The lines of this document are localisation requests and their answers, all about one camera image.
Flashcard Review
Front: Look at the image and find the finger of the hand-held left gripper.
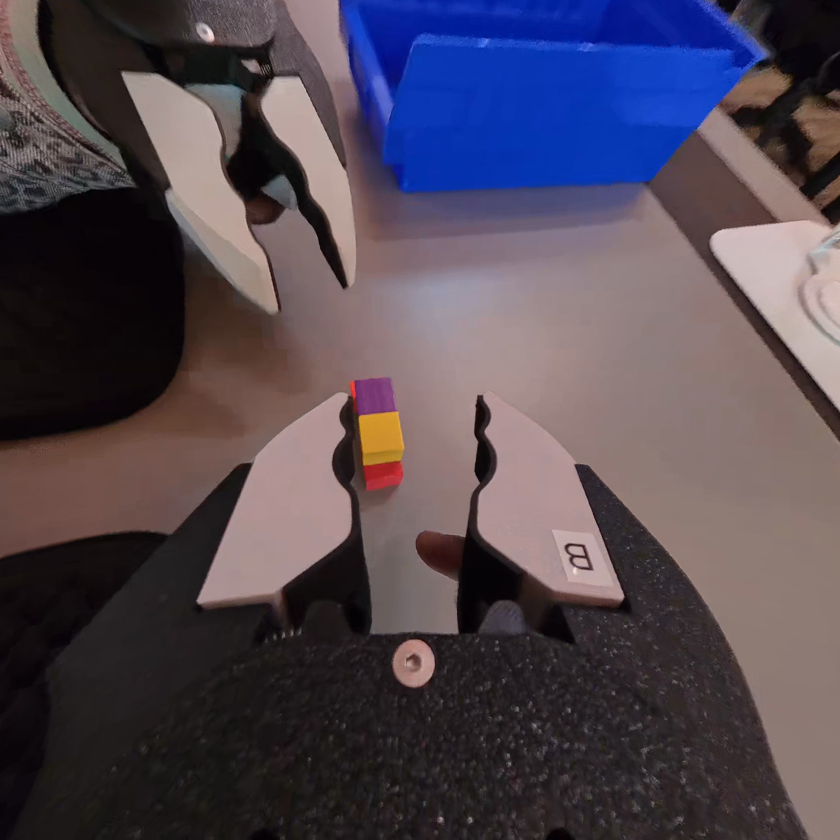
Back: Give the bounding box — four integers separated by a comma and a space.
121, 71, 283, 316
255, 74, 360, 291

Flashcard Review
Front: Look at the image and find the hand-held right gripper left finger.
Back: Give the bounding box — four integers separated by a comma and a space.
197, 392, 371, 632

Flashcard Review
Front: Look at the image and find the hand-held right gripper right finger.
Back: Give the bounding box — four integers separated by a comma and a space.
467, 392, 626, 610

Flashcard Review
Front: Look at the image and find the yellow wooden cube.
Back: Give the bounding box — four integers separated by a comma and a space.
357, 411, 405, 466

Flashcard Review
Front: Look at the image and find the purple wooden cube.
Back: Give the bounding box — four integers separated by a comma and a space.
354, 377, 399, 416

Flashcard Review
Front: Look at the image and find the person's right hand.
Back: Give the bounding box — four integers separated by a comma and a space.
415, 530, 466, 578

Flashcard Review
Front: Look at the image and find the blue plastic bin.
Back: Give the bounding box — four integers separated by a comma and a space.
340, 0, 765, 193

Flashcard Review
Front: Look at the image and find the white tray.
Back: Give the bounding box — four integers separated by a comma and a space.
710, 221, 840, 392

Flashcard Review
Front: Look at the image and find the black office chair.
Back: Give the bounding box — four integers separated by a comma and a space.
722, 0, 840, 204

